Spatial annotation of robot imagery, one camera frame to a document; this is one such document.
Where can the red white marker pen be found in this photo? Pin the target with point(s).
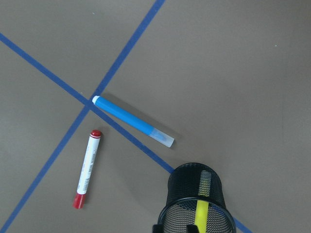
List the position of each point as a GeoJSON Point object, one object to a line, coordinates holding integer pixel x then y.
{"type": "Point", "coordinates": [87, 167]}

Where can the black mesh pen cup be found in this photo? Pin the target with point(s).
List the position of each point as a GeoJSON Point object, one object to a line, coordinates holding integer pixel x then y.
{"type": "Point", "coordinates": [180, 208]}

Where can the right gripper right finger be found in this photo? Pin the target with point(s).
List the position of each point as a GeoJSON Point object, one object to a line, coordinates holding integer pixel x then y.
{"type": "Point", "coordinates": [192, 229]}

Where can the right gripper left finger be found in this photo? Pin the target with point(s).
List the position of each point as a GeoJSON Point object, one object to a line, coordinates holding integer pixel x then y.
{"type": "Point", "coordinates": [158, 228]}

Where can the blue marker pen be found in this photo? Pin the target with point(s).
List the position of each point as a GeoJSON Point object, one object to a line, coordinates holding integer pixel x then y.
{"type": "Point", "coordinates": [133, 121]}

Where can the yellow marker pen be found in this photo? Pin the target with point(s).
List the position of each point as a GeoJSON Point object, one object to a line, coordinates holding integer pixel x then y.
{"type": "Point", "coordinates": [202, 206]}

